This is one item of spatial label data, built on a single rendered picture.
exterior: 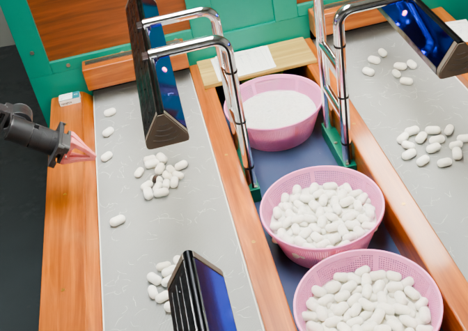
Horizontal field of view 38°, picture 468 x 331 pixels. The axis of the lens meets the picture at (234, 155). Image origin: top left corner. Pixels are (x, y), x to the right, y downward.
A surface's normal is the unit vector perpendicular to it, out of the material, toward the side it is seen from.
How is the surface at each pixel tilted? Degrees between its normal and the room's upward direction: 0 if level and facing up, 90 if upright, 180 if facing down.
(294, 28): 90
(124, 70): 90
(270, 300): 0
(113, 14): 90
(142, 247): 0
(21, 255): 0
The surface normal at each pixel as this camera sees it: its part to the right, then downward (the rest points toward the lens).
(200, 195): -0.15, -0.79
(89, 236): 0.58, -0.72
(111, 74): 0.19, 0.58
